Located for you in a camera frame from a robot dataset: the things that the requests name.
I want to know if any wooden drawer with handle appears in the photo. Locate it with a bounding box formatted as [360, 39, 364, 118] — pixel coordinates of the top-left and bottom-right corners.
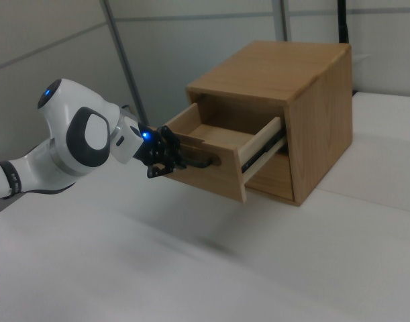
[163, 101, 288, 205]

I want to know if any black pole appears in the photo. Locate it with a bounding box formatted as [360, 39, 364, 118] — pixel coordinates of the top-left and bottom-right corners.
[336, 0, 352, 45]

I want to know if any slanted grey partition post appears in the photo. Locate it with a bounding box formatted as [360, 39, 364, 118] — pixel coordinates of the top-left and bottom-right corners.
[101, 0, 149, 127]

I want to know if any closed wooden drawer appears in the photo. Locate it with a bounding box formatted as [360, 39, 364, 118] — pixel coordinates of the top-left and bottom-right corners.
[244, 150, 297, 203]

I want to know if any black metal drawer slide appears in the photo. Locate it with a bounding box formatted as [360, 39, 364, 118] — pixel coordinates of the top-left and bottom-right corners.
[241, 131, 287, 174]

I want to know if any black metal drawer handle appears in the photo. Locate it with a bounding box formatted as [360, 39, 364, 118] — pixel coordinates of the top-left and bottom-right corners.
[180, 151, 223, 169]

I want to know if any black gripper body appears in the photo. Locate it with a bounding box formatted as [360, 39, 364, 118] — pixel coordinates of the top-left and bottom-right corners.
[134, 123, 165, 168]

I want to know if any wooden two-drawer cabinet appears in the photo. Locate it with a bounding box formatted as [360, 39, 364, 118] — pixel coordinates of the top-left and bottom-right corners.
[185, 40, 354, 207]

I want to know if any upright grey partition post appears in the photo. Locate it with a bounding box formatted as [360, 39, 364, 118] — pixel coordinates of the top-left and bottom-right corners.
[277, 0, 290, 43]

